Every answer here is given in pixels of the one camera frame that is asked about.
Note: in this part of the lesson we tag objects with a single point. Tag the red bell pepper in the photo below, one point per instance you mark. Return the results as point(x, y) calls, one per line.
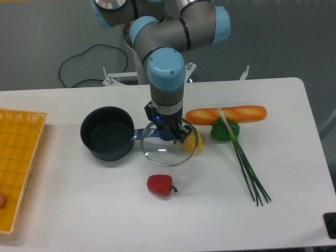
point(161, 184)

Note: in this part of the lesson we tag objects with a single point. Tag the yellow wicker basket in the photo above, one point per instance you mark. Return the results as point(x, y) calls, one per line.
point(20, 135)

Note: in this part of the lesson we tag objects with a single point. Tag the green bell pepper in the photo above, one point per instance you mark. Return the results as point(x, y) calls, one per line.
point(220, 132)

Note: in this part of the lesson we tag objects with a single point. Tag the round glass pot lid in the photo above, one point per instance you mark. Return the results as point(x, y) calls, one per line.
point(158, 147)

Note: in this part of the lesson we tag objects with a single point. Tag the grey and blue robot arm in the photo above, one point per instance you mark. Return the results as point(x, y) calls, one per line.
point(159, 45)

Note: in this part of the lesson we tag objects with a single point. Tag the orange baguette bread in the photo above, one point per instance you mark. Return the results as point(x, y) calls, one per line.
point(238, 114)

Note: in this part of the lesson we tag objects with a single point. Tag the black socket on table corner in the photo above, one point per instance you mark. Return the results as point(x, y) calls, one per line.
point(330, 223)

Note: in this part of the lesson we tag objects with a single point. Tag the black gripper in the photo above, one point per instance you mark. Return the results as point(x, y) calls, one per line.
point(171, 121)

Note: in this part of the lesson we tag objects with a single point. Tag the dark saucepan with blue handle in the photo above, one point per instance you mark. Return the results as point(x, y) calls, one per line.
point(109, 133)

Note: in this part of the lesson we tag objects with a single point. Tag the green spring onion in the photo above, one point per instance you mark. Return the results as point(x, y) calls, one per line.
point(254, 185)

